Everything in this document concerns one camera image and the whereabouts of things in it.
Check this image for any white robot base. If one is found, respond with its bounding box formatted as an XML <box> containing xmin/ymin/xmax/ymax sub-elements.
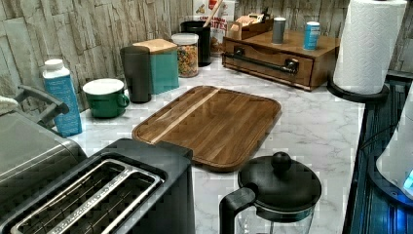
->
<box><xmin>369</xmin><ymin>89</ymin><xmax>413</xmax><ymax>209</ymax></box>

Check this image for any wooden drawer box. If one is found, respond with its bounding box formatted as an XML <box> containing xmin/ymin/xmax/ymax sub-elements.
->
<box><xmin>222</xmin><ymin>30</ymin><xmax>340</xmax><ymax>91</ymax></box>

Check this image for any wooden cutting board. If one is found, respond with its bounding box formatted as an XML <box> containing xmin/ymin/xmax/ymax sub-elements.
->
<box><xmin>131</xmin><ymin>86</ymin><xmax>282</xmax><ymax>173</ymax></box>

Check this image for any teal canister wooden lid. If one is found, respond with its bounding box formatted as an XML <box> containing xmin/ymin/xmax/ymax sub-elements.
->
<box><xmin>133</xmin><ymin>39</ymin><xmax>179</xmax><ymax>95</ymax></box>

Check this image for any glass jar colourful cereal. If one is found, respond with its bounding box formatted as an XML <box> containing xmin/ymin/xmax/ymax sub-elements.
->
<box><xmin>171</xmin><ymin>33</ymin><xmax>199</xmax><ymax>78</ymax></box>

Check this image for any black utensil holder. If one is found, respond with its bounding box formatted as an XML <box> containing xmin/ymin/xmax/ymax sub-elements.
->
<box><xmin>180</xmin><ymin>20</ymin><xmax>211</xmax><ymax>67</ymax></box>

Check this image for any dark grey tall canister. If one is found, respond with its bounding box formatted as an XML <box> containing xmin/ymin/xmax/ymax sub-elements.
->
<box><xmin>120</xmin><ymin>46</ymin><xmax>151</xmax><ymax>103</ymax></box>

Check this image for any cereal box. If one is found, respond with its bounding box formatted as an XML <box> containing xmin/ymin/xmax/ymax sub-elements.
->
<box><xmin>192</xmin><ymin>0</ymin><xmax>236</xmax><ymax>57</ymax></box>

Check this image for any wooden spoon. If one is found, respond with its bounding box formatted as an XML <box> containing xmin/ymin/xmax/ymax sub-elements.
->
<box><xmin>203</xmin><ymin>0</ymin><xmax>223</xmax><ymax>27</ymax></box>

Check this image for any wooden tray with packets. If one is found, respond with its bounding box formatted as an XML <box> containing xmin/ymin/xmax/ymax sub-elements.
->
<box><xmin>225</xmin><ymin>14</ymin><xmax>273</xmax><ymax>40</ymax></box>

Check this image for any black toaster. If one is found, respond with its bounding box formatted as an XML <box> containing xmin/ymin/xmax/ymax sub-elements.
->
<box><xmin>1</xmin><ymin>138</ymin><xmax>195</xmax><ymax>234</ymax></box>

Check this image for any green ceramic mug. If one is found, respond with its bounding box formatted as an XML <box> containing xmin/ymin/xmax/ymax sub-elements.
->
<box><xmin>83</xmin><ymin>78</ymin><xmax>130</xmax><ymax>118</ymax></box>

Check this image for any black lid french press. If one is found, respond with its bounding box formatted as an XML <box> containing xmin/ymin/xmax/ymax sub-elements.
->
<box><xmin>219</xmin><ymin>152</ymin><xmax>321</xmax><ymax>234</ymax></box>

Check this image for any grey shaker can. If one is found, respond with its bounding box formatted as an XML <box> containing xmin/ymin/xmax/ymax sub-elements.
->
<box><xmin>272</xmin><ymin>17</ymin><xmax>286</xmax><ymax>44</ymax></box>

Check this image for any blue white can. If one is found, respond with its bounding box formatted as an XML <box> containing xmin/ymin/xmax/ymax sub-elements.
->
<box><xmin>303</xmin><ymin>21</ymin><xmax>320</xmax><ymax>51</ymax></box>

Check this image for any blue white carton bottle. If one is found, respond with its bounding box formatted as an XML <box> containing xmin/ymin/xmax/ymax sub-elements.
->
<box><xmin>42</xmin><ymin>58</ymin><xmax>82</xmax><ymax>137</ymax></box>

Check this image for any black paper towel holder base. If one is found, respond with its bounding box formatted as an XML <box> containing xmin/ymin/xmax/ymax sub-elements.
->
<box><xmin>326</xmin><ymin>79</ymin><xmax>390</xmax><ymax>103</ymax></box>

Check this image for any white paper towel roll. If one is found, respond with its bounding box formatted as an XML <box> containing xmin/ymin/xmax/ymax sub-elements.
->
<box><xmin>333</xmin><ymin>0</ymin><xmax>407</xmax><ymax>95</ymax></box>

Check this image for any white cloth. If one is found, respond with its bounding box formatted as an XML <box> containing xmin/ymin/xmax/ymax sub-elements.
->
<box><xmin>0</xmin><ymin>96</ymin><xmax>19</xmax><ymax>115</ymax></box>

